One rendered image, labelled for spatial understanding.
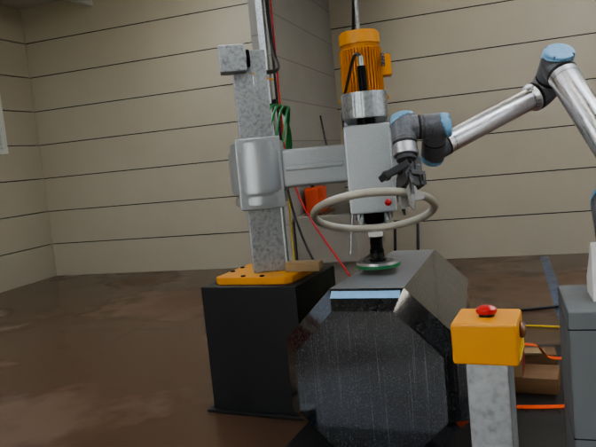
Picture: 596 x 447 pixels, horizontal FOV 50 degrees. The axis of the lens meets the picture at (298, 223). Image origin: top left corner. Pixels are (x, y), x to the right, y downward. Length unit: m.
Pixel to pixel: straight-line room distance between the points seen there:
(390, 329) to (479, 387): 1.48
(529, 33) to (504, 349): 7.04
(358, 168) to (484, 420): 1.89
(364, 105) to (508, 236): 5.33
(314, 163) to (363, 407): 1.45
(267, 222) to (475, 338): 2.57
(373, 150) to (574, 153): 5.26
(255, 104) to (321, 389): 1.66
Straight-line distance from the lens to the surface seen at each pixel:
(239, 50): 3.65
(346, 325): 2.81
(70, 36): 10.16
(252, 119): 3.70
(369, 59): 3.73
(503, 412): 1.32
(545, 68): 2.68
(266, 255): 3.73
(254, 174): 3.62
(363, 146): 3.03
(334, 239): 6.09
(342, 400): 2.93
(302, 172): 3.69
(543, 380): 3.82
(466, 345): 1.26
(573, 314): 2.24
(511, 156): 8.06
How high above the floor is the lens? 1.42
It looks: 6 degrees down
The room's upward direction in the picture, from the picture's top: 6 degrees counter-clockwise
